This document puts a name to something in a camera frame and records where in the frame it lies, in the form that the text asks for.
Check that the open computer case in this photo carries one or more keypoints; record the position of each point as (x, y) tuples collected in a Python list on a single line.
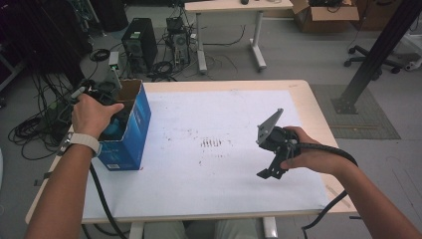
[(179, 43)]

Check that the white paper sheet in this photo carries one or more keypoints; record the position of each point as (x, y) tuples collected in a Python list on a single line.
[(215, 179)]

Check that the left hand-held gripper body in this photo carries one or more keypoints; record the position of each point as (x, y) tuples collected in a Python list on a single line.
[(111, 84)]

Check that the black computer mouse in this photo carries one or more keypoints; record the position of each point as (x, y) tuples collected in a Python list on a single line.
[(245, 1)]

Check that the light blue plastic object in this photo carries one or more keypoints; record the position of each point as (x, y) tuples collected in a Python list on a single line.
[(116, 128)]

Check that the black office chair base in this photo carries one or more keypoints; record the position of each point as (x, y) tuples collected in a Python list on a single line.
[(361, 59)]

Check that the black curtain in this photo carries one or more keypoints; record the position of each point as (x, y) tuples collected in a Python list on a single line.
[(40, 36)]

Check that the brown cardboard box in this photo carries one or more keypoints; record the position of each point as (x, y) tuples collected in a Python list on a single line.
[(325, 16)]

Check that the person's left hand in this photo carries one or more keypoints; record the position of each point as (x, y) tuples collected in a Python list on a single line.
[(89, 116)]

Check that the black computer tower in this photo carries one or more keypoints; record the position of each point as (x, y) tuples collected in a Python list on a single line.
[(141, 43)]

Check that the black metal stand post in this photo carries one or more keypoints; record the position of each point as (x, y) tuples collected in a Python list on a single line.
[(378, 49)]

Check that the blue cardboard box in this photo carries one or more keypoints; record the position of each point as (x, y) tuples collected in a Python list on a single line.
[(132, 132)]

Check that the white table leg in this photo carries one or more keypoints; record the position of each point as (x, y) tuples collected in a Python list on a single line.
[(136, 230), (269, 228)]

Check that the grey floor mat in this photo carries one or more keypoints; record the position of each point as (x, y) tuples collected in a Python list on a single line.
[(375, 129)]

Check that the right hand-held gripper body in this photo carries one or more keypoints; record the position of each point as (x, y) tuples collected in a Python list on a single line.
[(278, 139)]

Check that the person's right hand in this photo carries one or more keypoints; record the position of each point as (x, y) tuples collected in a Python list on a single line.
[(315, 156)]

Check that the white desk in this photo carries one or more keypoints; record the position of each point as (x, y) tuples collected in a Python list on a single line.
[(232, 5)]

